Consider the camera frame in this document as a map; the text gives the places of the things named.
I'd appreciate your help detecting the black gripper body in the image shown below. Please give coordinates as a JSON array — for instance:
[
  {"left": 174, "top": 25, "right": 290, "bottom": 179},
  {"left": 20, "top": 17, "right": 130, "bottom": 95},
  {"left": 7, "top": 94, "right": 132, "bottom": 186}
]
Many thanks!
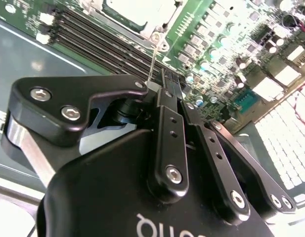
[{"left": 36, "top": 128, "right": 279, "bottom": 237}]

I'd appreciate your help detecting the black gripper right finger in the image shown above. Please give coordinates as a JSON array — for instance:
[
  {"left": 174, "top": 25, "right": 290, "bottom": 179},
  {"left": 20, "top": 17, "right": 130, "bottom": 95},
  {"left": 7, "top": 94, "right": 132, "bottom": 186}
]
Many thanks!
[{"left": 172, "top": 74, "right": 297, "bottom": 226}]

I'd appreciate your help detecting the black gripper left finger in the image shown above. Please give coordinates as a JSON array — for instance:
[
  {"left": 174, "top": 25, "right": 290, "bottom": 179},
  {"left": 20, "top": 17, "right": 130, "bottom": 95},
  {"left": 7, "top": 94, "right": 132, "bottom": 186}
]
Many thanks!
[{"left": 0, "top": 70, "right": 190, "bottom": 204}]

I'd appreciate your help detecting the wire locking lever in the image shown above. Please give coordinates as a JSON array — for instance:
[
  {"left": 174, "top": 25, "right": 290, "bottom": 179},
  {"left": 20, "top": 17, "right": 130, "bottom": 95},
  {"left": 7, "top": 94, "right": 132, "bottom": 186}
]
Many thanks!
[{"left": 146, "top": 33, "right": 160, "bottom": 83}]

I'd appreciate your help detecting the silver CPU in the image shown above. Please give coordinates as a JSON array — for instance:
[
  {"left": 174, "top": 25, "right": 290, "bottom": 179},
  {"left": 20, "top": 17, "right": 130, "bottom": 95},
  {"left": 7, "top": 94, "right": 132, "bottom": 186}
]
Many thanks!
[{"left": 102, "top": 0, "right": 149, "bottom": 27}]

